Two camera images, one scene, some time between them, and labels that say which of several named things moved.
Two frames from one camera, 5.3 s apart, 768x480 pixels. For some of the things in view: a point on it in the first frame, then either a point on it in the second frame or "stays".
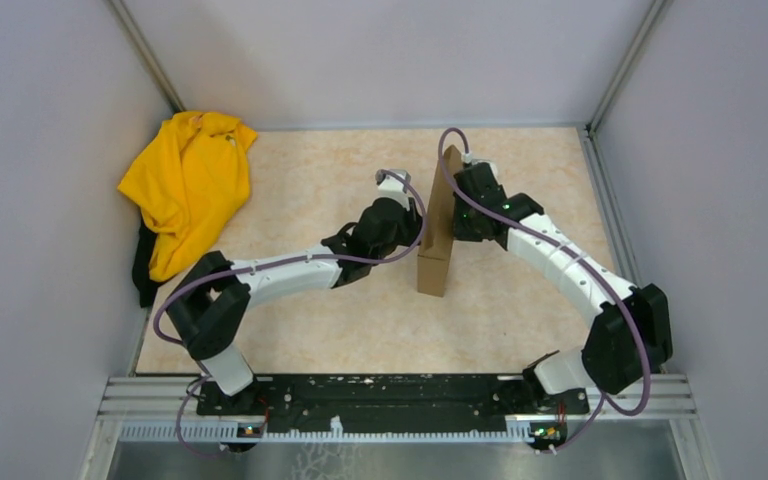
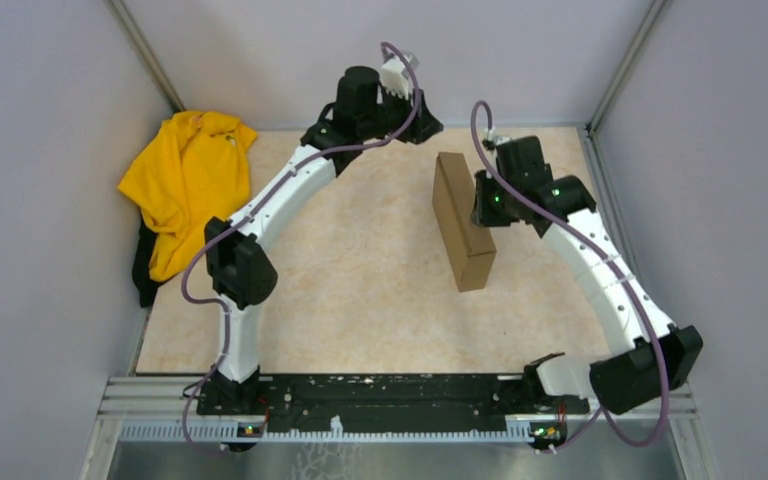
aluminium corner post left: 143,49 stays
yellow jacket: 189,180 stays
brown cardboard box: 435,253 -> 471,253
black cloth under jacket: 143,281 stays
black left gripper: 415,223 -> 422,125
